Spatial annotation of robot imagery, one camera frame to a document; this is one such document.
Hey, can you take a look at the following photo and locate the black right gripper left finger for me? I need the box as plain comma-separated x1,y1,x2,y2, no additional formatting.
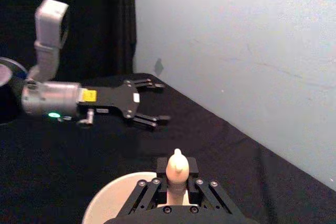
122,157,169,216

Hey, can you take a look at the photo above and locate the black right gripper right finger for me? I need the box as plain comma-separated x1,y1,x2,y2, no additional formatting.
186,157,241,216

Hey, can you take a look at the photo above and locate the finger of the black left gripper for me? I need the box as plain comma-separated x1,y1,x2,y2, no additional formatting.
131,78,165,93
131,113,171,131

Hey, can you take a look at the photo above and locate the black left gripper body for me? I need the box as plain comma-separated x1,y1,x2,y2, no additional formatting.
77,80,141,120

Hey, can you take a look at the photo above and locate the small white three-armed plastic piece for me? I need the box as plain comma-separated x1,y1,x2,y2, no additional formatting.
165,148,190,206

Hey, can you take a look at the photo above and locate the roll of white tape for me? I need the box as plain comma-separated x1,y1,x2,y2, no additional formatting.
82,172,159,224

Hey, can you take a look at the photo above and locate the black table cloth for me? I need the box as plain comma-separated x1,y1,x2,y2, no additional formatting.
0,72,336,224

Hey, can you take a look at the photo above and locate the black hanging curtain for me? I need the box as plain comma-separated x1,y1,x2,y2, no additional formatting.
0,0,138,82

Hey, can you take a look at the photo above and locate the thin cable with silver plug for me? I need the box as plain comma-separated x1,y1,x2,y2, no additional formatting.
58,108,96,128

